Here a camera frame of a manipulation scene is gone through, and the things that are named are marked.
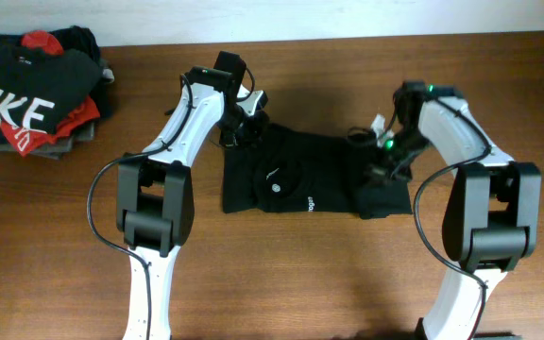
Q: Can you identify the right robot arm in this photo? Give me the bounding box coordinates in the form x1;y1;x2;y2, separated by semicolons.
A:
367;80;542;340

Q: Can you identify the navy folded t-shirt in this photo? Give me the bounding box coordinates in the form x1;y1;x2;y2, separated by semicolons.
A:
0;25;112;145

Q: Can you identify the red folded t-shirt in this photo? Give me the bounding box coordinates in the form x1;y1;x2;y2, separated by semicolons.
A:
0;31;100;156

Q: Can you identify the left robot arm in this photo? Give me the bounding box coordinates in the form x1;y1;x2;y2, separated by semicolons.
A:
116;51;267;340

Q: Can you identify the black Sydrogen t-shirt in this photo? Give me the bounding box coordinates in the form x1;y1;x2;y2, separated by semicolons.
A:
222;124;412;220

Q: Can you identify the grey folded t-shirt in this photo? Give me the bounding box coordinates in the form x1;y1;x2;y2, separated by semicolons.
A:
0;59;114;159

